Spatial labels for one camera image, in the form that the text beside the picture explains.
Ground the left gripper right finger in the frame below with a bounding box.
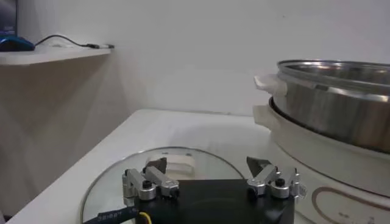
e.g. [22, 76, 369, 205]
[246, 156, 307, 200]

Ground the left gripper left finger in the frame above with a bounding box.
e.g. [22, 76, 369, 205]
[121, 157, 180, 208]

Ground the glass lid with cream handle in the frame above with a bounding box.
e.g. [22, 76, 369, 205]
[80, 146, 244, 224]

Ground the steel perforated steamer basket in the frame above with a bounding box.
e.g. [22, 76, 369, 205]
[253, 59, 390, 155]

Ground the cream electric cooker base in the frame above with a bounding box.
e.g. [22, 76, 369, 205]
[252, 97, 390, 224]

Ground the white side desk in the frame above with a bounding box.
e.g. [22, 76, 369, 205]
[0, 44, 133, 219]

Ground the blue computer mouse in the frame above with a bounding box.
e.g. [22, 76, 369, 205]
[0, 35, 36, 52]

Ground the dark computer monitor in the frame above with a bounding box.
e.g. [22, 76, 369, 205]
[0, 0, 18, 37]

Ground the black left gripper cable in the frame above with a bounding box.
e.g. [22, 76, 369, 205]
[82, 206, 153, 224]

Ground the black desk cable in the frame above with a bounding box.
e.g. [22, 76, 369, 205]
[34, 34, 115, 49]

